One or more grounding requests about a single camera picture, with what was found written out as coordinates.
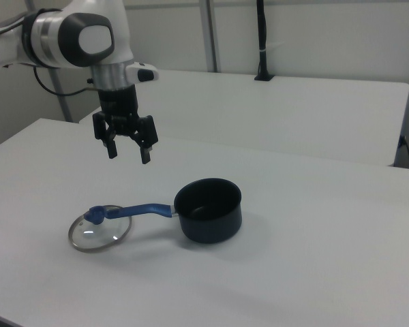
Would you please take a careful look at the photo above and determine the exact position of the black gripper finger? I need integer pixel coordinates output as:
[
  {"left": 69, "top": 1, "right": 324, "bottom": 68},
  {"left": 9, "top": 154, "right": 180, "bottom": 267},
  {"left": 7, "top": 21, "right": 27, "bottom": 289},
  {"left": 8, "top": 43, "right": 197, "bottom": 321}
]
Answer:
[
  {"left": 92, "top": 111, "right": 119, "bottom": 160},
  {"left": 130, "top": 114, "right": 159, "bottom": 166}
]

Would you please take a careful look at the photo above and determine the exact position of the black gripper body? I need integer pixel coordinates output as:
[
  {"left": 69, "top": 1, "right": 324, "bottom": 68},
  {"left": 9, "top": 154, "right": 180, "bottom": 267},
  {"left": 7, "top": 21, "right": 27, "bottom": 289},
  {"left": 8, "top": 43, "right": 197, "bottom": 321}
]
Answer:
[{"left": 97, "top": 84, "right": 141, "bottom": 136}]

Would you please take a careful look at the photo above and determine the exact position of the glass lid with blue knob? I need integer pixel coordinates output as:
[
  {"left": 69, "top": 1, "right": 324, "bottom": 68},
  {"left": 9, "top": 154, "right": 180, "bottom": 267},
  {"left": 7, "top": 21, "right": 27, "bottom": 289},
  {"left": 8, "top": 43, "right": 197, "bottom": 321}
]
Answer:
[{"left": 67, "top": 204, "right": 134, "bottom": 254}]

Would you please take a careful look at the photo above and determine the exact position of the white side table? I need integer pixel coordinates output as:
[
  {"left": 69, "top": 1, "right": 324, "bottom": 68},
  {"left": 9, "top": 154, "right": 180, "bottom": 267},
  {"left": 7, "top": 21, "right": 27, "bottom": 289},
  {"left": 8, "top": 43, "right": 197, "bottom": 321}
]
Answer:
[{"left": 78, "top": 69, "right": 409, "bottom": 168}]

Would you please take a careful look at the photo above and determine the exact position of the black pole with base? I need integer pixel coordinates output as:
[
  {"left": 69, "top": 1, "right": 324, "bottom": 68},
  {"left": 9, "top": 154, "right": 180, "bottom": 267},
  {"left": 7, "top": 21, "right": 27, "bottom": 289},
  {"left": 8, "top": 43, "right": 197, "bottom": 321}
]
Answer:
[{"left": 253, "top": 0, "right": 276, "bottom": 82}]

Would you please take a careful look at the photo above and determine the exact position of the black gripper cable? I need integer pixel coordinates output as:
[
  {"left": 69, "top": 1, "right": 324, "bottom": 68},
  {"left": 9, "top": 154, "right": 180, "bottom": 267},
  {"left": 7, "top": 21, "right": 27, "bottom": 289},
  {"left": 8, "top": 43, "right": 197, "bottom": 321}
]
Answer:
[{"left": 33, "top": 64, "right": 100, "bottom": 97}]

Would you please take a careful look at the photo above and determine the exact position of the dark saucepan with blue handle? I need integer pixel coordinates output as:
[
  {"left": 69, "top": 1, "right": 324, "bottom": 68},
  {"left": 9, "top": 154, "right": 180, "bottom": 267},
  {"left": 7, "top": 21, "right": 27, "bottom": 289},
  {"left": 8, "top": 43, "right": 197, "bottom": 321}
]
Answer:
[{"left": 104, "top": 177, "right": 243, "bottom": 245}]

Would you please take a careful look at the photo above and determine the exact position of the white cable tie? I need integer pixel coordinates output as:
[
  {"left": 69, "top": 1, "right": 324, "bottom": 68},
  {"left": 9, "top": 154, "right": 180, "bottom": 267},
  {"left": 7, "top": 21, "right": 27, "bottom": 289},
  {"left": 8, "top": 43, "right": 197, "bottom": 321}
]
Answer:
[{"left": 259, "top": 41, "right": 286, "bottom": 54}]

